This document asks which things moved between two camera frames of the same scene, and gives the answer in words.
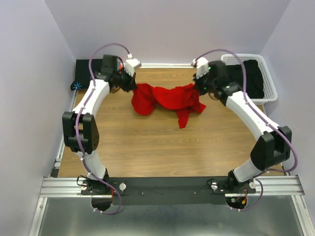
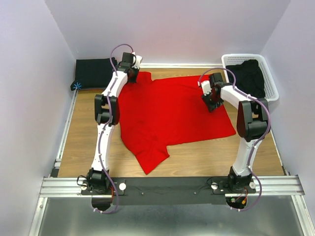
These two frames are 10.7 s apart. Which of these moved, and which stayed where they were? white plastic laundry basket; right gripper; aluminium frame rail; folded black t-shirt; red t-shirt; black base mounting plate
Moved: right gripper; red t-shirt
Stayed: white plastic laundry basket; aluminium frame rail; folded black t-shirt; black base mounting plate
